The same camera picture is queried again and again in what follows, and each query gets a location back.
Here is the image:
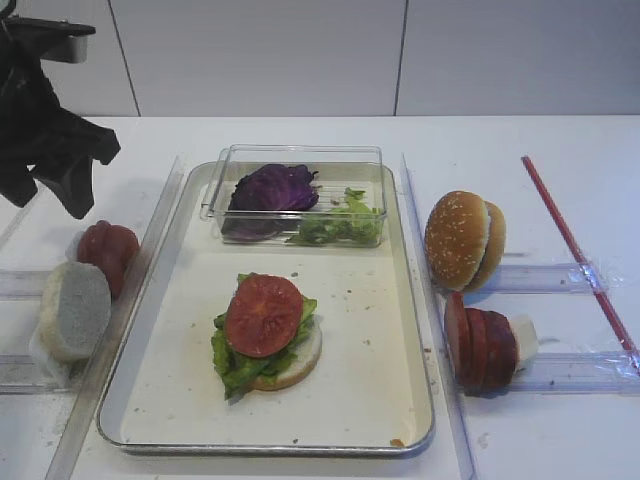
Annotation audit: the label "stack of tomato slices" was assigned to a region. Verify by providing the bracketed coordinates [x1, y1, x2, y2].
[76, 220, 140, 299]

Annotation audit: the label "front meat patty slice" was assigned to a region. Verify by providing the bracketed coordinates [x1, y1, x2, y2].
[444, 292, 472, 389]

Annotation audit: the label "red tomato slice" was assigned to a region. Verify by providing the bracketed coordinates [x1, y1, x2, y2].
[224, 274, 303, 358]

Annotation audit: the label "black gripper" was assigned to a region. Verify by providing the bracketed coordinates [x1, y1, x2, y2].
[1, 1, 121, 219]

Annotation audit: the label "clear plastic container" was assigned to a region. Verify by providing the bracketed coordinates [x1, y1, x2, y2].
[200, 144, 387, 248]

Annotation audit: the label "stack of meat slices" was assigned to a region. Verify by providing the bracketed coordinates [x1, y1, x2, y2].
[464, 308, 518, 395]

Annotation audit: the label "clear rail right of tray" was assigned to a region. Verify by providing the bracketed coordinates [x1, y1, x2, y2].
[400, 153, 477, 479]

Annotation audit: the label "red straw strip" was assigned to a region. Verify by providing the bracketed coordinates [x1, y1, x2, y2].
[521, 155, 639, 355]

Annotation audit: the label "purple cabbage leaf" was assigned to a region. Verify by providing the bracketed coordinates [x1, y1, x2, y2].
[221, 164, 319, 242]

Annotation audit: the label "sesame bun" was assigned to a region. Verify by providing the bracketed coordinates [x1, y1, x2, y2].
[465, 201, 506, 291]
[425, 191, 490, 291]

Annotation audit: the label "bottom bun slice on tray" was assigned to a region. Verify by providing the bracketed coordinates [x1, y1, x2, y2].
[251, 315, 322, 391]

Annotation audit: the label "green lettuce leaf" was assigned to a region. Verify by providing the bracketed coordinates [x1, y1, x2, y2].
[211, 272, 318, 400]

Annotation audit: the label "cream metal tray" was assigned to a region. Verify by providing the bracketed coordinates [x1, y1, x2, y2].
[97, 163, 434, 456]

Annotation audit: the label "sesame bun top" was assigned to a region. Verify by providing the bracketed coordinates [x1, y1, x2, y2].
[425, 191, 490, 291]

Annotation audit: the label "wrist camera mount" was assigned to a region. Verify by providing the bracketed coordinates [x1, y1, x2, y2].
[6, 16, 96, 64]

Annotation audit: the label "green lettuce scraps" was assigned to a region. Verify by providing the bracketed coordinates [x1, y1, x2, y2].
[286, 187, 383, 247]

